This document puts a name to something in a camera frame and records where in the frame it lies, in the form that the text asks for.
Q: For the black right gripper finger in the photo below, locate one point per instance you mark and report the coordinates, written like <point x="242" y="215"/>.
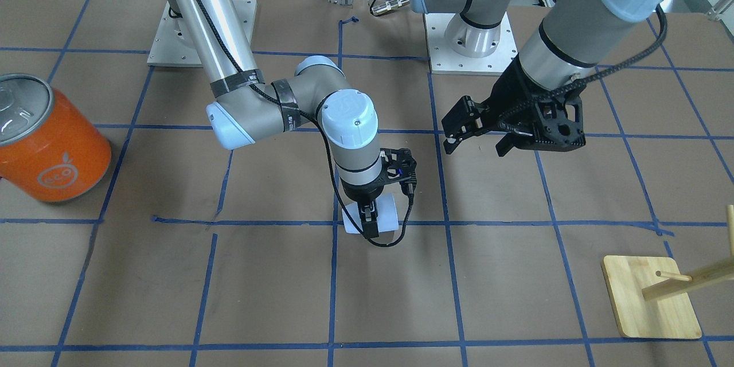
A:
<point x="368" y="214"/>

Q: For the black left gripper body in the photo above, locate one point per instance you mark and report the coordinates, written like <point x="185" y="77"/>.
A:
<point x="510" y="96"/>

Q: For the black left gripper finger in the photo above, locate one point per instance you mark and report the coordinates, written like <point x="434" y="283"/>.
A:
<point x="465" y="119"/>
<point x="511" y="141"/>

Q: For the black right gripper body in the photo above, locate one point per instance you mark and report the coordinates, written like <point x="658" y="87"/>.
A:
<point x="360" y="190"/>

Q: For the light blue cup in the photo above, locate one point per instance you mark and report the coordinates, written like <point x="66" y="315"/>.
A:
<point x="387" y="217"/>

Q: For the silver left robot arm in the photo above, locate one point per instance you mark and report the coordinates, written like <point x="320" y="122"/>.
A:
<point x="536" y="100"/>

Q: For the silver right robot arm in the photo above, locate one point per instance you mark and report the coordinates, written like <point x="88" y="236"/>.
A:
<point x="247" y="108"/>

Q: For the wooden cup stand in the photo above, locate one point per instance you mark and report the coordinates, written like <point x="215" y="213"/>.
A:
<point x="649" y="295"/>

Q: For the silver metal connector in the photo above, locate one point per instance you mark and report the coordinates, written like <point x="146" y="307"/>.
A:
<point x="388" y="7"/>

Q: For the orange metal can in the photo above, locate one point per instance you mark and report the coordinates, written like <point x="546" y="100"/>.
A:
<point x="49" y="149"/>

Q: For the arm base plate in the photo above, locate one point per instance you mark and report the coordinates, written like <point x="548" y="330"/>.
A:
<point x="173" y="48"/>
<point x="459" y="57"/>

